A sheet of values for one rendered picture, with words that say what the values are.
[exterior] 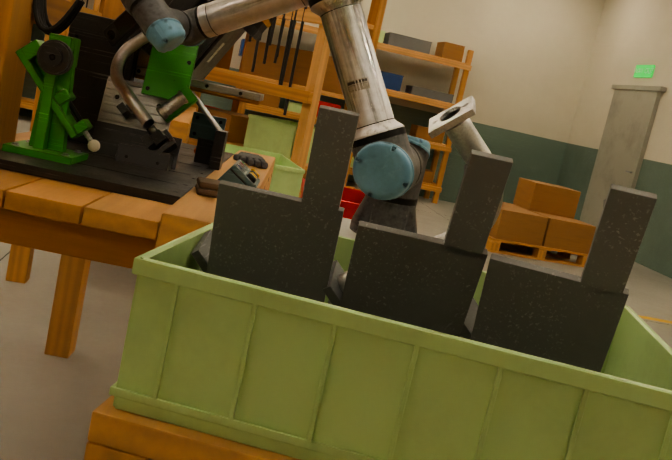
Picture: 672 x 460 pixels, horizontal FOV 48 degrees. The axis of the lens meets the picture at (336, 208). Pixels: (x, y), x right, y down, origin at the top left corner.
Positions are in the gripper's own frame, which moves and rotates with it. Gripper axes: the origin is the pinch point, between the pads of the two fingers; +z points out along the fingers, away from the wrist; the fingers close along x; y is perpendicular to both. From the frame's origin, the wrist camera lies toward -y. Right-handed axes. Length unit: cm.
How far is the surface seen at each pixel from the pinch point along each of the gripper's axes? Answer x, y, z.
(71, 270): -25, -67, 97
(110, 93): -6.5, -15.8, 4.5
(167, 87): -13.3, -2.7, 2.6
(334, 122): -60, 9, -108
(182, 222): -53, -14, -52
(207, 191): -46, -8, -26
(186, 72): -12.4, 3.5, 2.6
